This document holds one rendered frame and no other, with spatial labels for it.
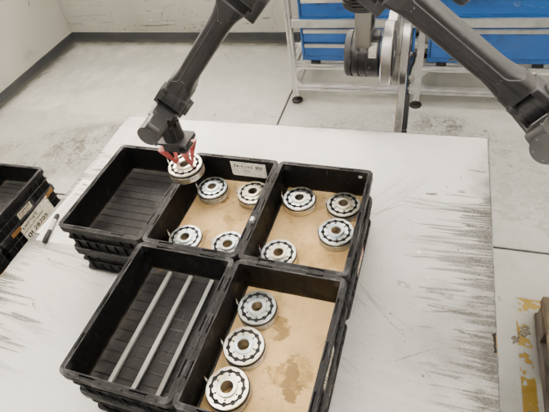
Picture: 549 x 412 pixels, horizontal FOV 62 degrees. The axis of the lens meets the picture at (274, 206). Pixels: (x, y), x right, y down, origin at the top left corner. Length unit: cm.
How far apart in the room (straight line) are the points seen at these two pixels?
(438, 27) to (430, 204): 86
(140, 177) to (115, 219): 20
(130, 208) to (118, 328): 46
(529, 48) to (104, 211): 251
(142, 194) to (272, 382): 83
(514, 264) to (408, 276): 107
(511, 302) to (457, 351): 101
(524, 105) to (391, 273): 68
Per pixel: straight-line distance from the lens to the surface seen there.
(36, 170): 249
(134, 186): 172
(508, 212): 268
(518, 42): 315
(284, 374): 116
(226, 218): 148
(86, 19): 508
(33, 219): 245
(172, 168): 138
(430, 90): 325
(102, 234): 145
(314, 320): 122
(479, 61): 94
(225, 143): 199
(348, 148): 187
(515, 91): 97
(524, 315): 231
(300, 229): 140
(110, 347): 133
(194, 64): 108
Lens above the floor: 188
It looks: 45 degrees down
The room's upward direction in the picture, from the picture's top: 11 degrees counter-clockwise
